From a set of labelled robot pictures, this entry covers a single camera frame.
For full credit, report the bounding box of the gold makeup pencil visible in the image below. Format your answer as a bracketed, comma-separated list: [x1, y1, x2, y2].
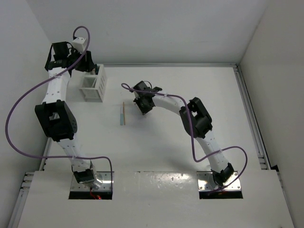
[123, 102, 126, 125]

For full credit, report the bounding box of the light blue makeup pen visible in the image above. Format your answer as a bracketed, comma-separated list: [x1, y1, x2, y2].
[120, 106, 124, 125]

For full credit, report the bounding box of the dark green gold mascara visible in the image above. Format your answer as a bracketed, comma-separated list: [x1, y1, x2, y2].
[95, 66, 100, 75]

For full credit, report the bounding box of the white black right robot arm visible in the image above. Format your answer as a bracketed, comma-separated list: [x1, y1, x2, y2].
[130, 81, 234, 187]

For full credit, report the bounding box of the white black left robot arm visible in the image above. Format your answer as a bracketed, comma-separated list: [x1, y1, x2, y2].
[35, 41, 98, 185]

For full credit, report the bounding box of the white slotted organizer box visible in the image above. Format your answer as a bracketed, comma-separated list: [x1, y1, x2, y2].
[79, 65, 107, 102]

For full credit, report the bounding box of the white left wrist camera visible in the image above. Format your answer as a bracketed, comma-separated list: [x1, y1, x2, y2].
[71, 37, 87, 54]

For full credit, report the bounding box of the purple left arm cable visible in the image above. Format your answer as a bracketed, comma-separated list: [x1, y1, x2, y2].
[5, 26, 113, 173]

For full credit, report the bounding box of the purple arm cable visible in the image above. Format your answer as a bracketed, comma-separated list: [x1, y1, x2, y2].
[5, 26, 113, 173]
[121, 83, 248, 193]

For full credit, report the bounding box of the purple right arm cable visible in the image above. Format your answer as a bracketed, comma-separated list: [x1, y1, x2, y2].
[121, 83, 248, 193]

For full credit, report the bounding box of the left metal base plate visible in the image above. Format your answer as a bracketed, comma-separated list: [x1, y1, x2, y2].
[70, 171, 114, 192]

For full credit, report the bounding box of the metal base plate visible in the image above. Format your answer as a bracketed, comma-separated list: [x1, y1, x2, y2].
[197, 171, 242, 191]
[70, 171, 114, 192]

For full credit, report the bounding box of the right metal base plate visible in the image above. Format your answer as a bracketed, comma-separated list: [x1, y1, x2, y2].
[197, 171, 242, 191]

